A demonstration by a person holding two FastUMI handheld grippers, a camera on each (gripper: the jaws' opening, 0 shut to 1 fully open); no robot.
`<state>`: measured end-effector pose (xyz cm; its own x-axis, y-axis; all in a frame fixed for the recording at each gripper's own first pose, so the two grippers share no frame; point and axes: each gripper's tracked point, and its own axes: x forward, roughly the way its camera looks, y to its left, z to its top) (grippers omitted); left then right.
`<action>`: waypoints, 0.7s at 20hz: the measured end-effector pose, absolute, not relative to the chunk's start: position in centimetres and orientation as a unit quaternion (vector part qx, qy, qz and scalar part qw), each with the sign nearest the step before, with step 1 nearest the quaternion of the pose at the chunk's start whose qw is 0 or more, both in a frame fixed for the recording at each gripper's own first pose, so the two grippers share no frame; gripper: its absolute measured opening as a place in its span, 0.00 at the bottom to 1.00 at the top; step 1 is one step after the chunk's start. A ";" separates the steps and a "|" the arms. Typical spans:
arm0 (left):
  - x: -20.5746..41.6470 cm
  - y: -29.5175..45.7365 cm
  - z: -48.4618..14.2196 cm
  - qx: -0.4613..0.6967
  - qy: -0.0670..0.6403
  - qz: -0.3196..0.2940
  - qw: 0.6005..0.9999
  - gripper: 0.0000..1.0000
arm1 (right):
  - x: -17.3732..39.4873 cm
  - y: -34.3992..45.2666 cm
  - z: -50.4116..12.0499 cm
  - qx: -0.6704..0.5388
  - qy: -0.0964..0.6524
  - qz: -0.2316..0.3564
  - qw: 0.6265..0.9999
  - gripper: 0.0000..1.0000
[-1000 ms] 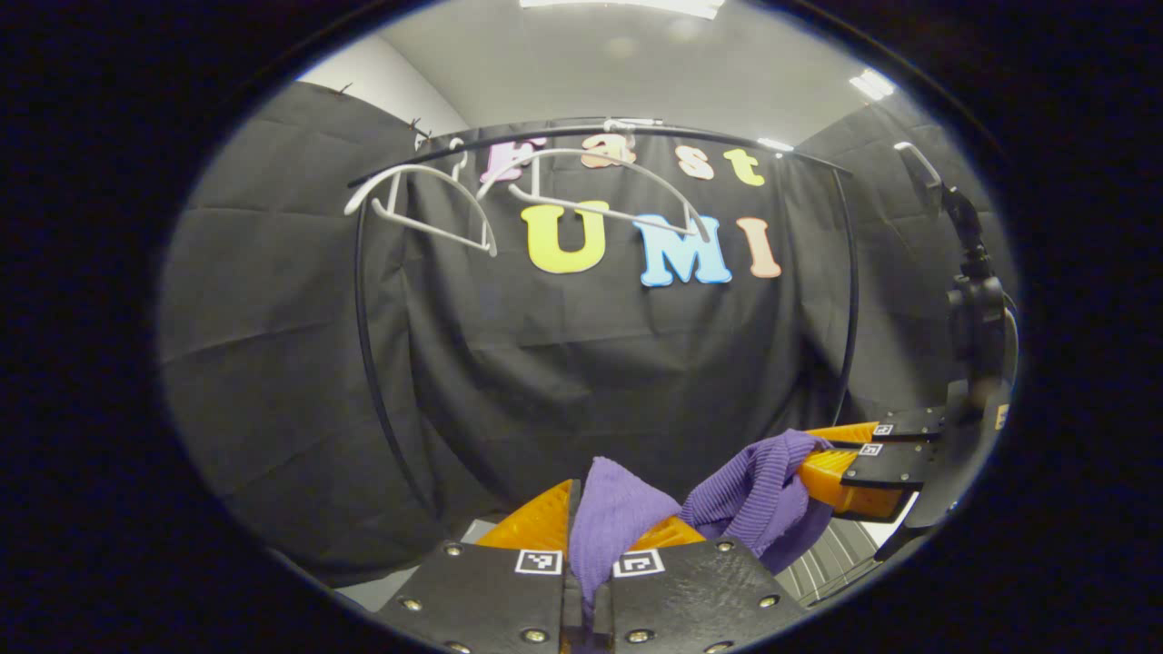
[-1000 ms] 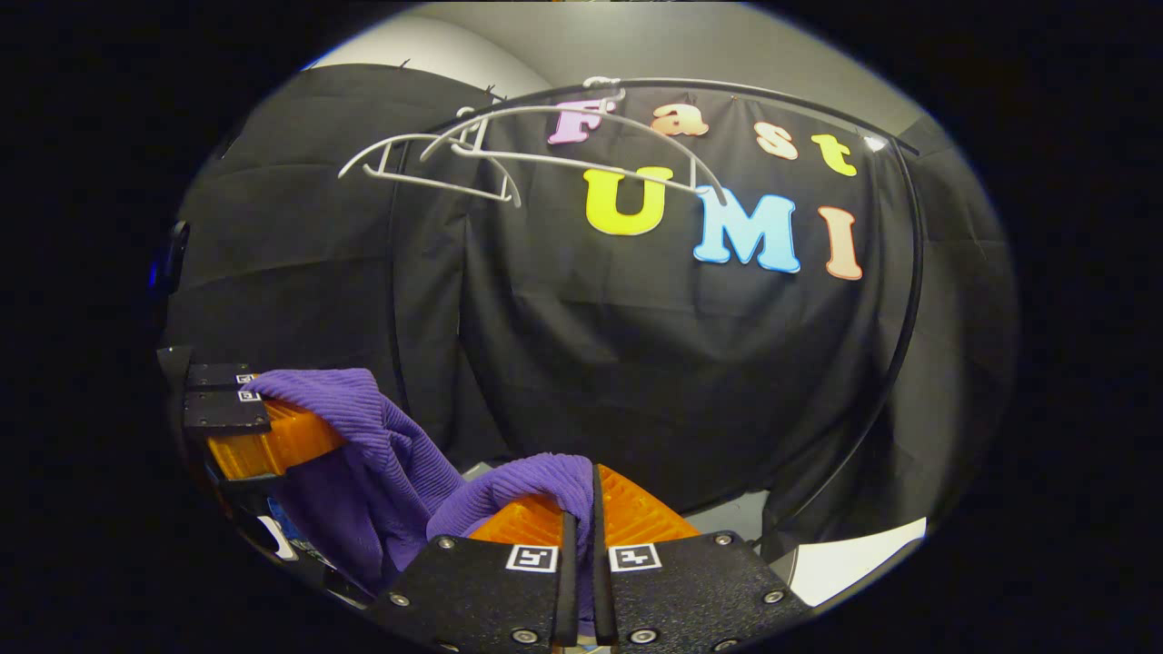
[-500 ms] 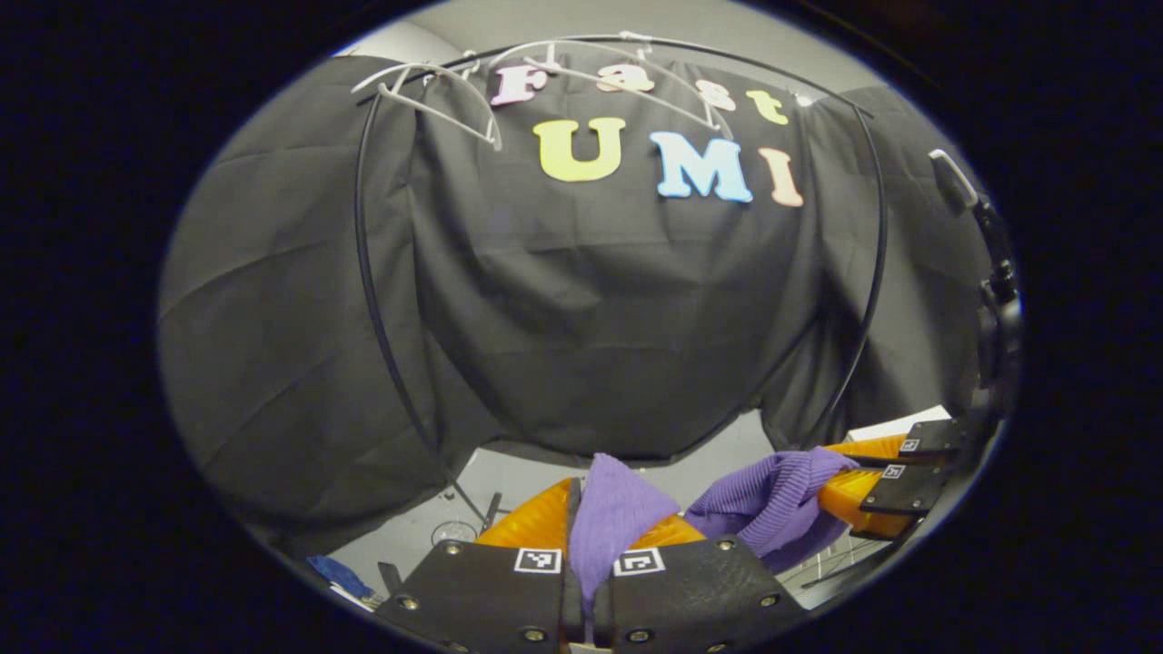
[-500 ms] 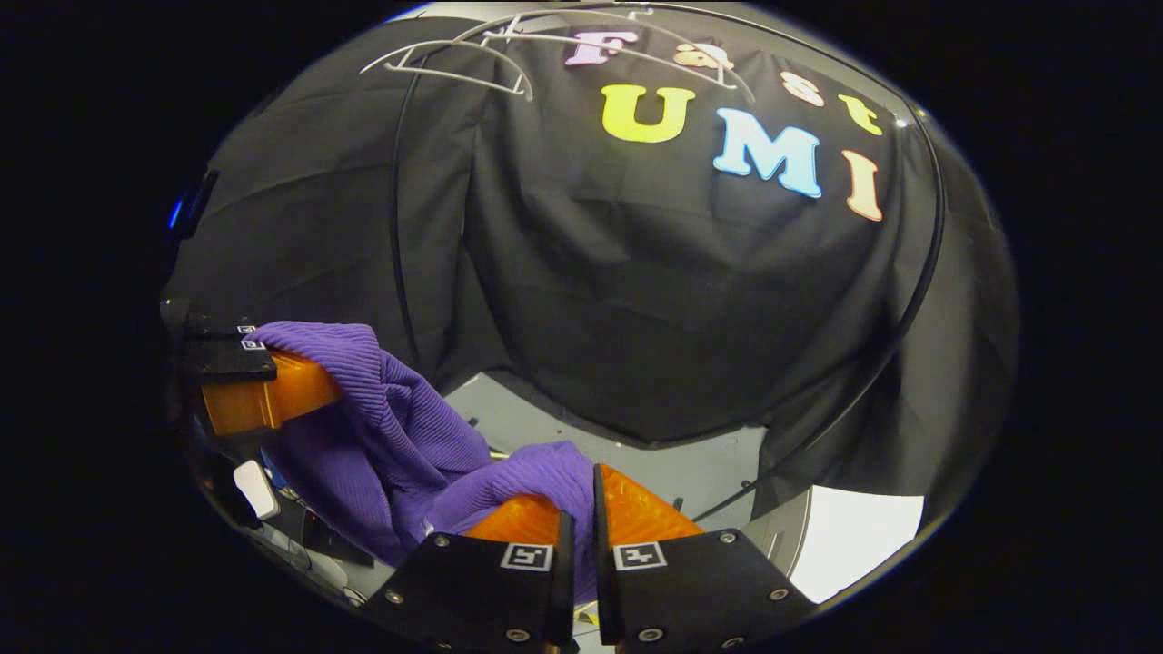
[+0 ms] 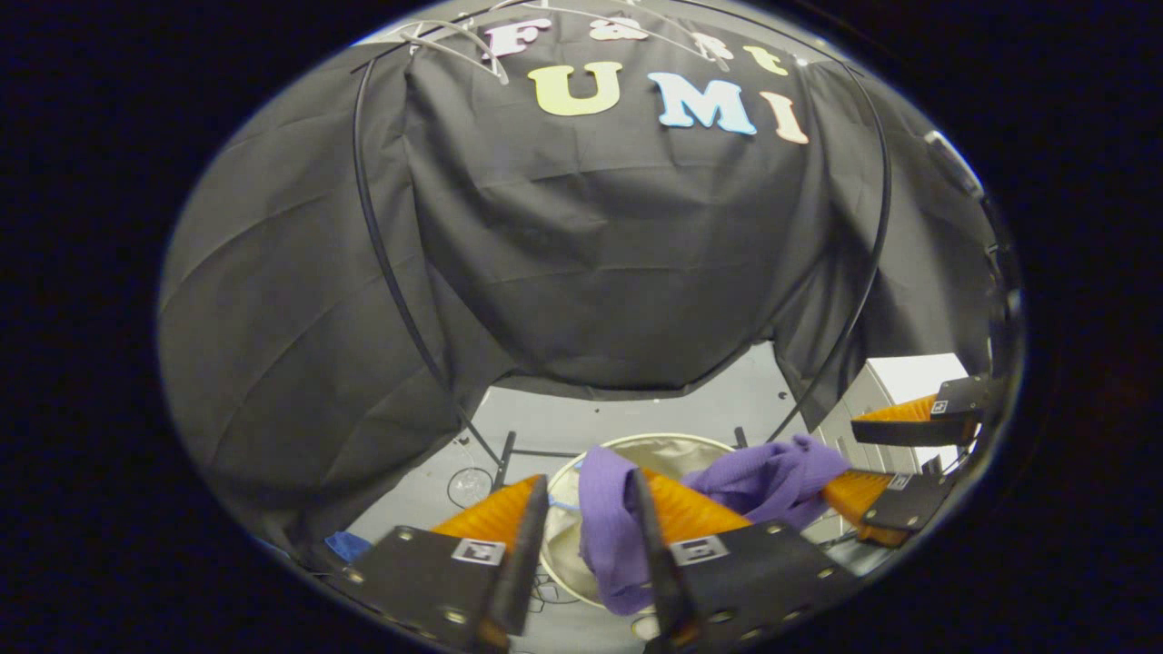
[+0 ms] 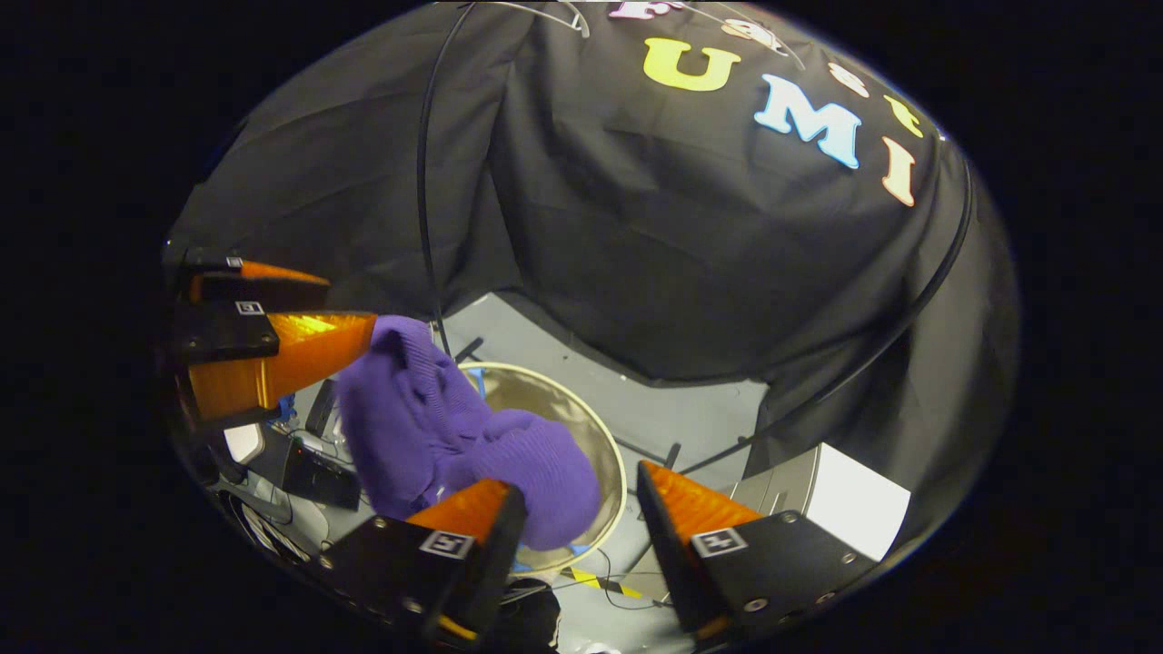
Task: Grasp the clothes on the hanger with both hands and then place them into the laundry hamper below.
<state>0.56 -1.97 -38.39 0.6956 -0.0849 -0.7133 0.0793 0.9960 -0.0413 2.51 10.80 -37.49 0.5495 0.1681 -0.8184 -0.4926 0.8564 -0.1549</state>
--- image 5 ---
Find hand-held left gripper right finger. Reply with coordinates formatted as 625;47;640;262
630;467;862;654

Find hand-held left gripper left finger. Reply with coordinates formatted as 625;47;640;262
338;474;552;653

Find beige laundry hamper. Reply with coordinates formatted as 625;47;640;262
539;432;739;611

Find purple corduroy jacket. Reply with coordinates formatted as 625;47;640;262
577;433;855;617

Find white plastic clothes hanger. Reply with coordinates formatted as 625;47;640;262
391;18;512;87
491;0;732;74

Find black metal clothes rack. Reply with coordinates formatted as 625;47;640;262
350;0;896;496

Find blue cloth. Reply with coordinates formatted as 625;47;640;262
324;530;373;564

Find small white bar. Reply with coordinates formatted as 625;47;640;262
925;130;986;200

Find black backdrop cloth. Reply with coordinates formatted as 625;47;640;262
156;5;1009;555

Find thin wire ring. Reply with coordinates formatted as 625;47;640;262
447;466;493;510

